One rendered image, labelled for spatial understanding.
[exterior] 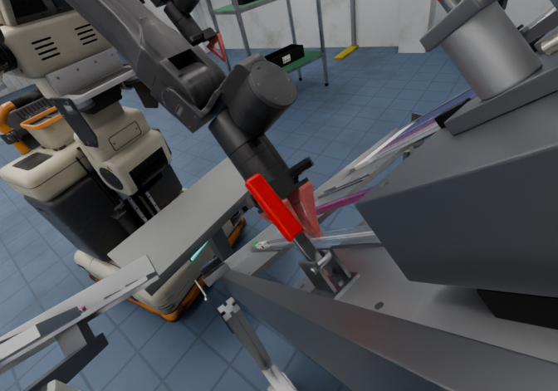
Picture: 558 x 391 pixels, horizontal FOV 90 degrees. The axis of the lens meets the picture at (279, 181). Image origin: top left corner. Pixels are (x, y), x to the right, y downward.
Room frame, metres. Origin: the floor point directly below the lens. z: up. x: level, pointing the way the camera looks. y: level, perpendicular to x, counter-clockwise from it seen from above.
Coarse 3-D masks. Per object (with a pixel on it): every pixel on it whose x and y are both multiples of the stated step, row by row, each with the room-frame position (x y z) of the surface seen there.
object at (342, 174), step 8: (384, 136) 0.71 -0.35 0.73; (376, 144) 0.67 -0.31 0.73; (368, 152) 0.65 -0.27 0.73; (344, 168) 0.61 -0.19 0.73; (336, 176) 0.58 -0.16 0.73; (344, 176) 0.58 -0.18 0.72; (328, 184) 0.56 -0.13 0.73; (336, 184) 0.56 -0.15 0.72; (320, 192) 0.54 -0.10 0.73; (272, 224) 0.47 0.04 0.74; (264, 232) 0.45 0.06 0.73; (272, 232) 0.45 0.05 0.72; (256, 240) 0.44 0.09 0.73; (264, 240) 0.44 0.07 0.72; (248, 248) 0.42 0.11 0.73; (232, 256) 0.41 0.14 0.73; (240, 256) 0.41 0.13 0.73; (232, 264) 0.39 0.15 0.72
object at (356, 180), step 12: (384, 156) 0.51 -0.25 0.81; (396, 156) 0.46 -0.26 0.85; (372, 168) 0.47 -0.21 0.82; (384, 168) 0.44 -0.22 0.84; (348, 180) 0.51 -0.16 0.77; (360, 180) 0.41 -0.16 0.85; (324, 192) 0.54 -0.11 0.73; (336, 192) 0.46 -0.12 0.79; (348, 192) 0.39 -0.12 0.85; (324, 216) 0.35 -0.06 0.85; (252, 252) 0.41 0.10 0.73; (264, 252) 0.34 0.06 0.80; (276, 252) 0.30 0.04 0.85; (240, 264) 0.37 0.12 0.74; (252, 264) 0.31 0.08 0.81; (264, 264) 0.28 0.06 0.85
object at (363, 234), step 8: (320, 232) 0.22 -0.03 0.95; (328, 232) 0.21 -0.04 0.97; (336, 232) 0.19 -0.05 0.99; (344, 232) 0.18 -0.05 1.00; (352, 232) 0.17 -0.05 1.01; (360, 232) 0.16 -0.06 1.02; (368, 232) 0.15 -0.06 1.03; (272, 240) 0.35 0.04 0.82; (280, 240) 0.31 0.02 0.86; (312, 240) 0.22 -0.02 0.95; (320, 240) 0.21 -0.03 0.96; (328, 240) 0.20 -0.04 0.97; (336, 240) 0.18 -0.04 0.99; (344, 240) 0.18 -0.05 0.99; (352, 240) 0.17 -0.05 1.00; (360, 240) 0.16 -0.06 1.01; (368, 240) 0.15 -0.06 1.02; (376, 240) 0.14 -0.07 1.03; (256, 248) 0.40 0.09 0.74; (272, 248) 0.33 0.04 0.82
